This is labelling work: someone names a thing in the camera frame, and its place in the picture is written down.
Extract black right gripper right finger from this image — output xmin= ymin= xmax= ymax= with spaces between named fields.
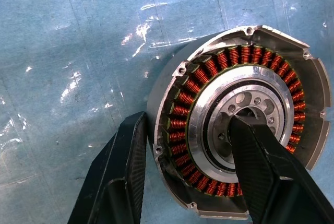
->
xmin=228 ymin=114 xmax=334 ymax=224

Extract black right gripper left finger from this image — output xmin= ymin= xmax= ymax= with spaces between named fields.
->
xmin=67 ymin=111 xmax=147 ymax=224

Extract silver motor housing copper coils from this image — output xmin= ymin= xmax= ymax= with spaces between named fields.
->
xmin=146 ymin=25 xmax=332 ymax=221

